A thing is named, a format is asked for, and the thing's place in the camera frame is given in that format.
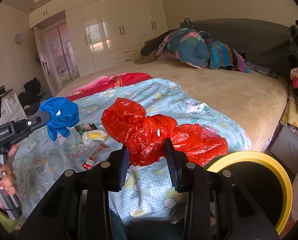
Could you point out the red snack wrapper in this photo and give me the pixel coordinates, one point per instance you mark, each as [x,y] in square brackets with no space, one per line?
[90,162]

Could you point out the cream glossy wardrobe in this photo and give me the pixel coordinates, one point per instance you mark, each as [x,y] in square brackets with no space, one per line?
[105,33]

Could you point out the yellow rim trash bin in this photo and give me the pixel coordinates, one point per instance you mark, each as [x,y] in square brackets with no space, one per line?
[264,178]

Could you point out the red pink blanket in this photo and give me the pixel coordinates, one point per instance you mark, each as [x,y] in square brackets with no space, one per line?
[100,84]

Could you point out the blue floral quilt pile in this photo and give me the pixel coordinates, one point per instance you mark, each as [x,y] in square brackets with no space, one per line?
[187,45]

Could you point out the white drawer dresser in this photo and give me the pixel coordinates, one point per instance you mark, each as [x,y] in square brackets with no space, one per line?
[11,108]

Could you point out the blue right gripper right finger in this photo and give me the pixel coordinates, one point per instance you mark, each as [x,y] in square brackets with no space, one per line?
[173,163]

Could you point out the round wall clock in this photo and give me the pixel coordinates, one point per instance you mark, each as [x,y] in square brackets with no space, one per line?
[18,38]

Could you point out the beige bed mattress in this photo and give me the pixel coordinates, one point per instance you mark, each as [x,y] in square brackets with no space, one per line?
[255,101]

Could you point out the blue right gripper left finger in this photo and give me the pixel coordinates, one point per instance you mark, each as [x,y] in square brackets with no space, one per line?
[124,164]

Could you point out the pink hello kitty door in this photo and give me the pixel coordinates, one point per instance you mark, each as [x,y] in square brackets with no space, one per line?
[56,56]

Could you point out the left hand painted nails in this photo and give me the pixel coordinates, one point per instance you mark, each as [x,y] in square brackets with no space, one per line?
[8,181]

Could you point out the blue plastic bag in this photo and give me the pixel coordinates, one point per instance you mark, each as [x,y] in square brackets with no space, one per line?
[63,114]

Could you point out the yellow white wrapper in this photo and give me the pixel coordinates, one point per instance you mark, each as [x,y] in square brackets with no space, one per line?
[94,135]

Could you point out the blue hello kitty blanket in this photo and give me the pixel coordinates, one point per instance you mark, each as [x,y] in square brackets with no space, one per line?
[148,192]

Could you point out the olive brown clothes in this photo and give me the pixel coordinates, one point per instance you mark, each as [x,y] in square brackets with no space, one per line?
[154,48]

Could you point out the green snack wrapper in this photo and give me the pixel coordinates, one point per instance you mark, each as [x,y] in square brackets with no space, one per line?
[81,129]

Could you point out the striped blue pillow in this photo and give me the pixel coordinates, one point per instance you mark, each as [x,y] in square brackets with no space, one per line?
[224,56]

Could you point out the black clothes pile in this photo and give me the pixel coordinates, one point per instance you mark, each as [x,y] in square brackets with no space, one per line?
[31,97]

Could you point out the grey bed headboard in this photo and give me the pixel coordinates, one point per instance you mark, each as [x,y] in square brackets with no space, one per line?
[263,43]

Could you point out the red plastic bag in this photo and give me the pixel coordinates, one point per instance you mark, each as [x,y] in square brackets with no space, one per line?
[144,136]

